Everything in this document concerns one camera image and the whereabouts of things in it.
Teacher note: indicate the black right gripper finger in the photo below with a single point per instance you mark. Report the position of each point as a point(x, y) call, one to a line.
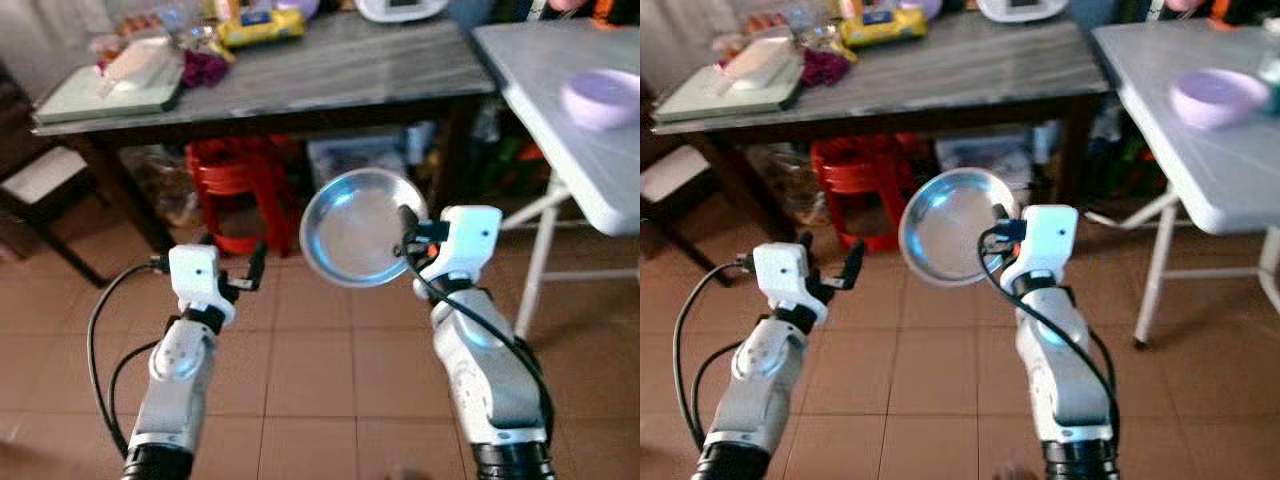
point(408, 220)
point(1000, 212)

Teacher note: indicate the round metal plate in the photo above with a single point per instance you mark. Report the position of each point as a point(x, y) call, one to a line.
point(350, 228)
point(950, 228)

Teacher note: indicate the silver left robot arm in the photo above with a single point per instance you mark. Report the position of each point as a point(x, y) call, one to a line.
point(760, 370)
point(180, 365)

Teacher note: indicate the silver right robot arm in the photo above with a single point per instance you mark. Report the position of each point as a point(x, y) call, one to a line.
point(1062, 365)
point(485, 375)

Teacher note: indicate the grey lidded storage box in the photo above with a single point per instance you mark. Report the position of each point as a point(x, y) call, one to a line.
point(355, 160)
point(985, 160)

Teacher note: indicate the clear plastic bag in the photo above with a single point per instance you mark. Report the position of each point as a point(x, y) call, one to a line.
point(780, 182)
point(160, 185)

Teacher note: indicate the red plastic stool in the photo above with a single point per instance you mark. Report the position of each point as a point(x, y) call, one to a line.
point(860, 175)
point(240, 175)

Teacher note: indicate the dark wooden marble-top table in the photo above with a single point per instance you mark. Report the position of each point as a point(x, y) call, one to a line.
point(330, 75)
point(950, 75)

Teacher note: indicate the pale green tray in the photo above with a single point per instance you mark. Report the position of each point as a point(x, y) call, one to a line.
point(100, 100)
point(722, 98)

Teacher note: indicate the purple mesh bag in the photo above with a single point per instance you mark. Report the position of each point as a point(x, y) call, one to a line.
point(205, 68)
point(825, 66)

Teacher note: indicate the white folding table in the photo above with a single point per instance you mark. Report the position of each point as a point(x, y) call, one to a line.
point(580, 130)
point(1200, 130)

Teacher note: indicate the clear bag of food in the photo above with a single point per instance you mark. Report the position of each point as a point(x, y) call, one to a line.
point(140, 65)
point(758, 63)

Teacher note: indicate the white kitchen appliance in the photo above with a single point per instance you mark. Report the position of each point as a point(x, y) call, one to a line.
point(1020, 8)
point(400, 8)

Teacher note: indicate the yellow food package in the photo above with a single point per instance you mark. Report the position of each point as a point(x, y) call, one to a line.
point(262, 28)
point(883, 28)

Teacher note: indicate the purple bowl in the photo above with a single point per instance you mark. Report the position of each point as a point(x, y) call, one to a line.
point(1218, 98)
point(602, 98)

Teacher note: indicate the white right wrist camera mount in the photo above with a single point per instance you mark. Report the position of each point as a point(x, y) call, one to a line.
point(1045, 240)
point(465, 240)

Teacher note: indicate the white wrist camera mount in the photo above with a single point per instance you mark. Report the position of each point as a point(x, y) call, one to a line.
point(195, 275)
point(785, 275)
point(1045, 240)
point(465, 240)

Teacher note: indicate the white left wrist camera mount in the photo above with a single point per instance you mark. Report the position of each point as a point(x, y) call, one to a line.
point(195, 275)
point(785, 275)

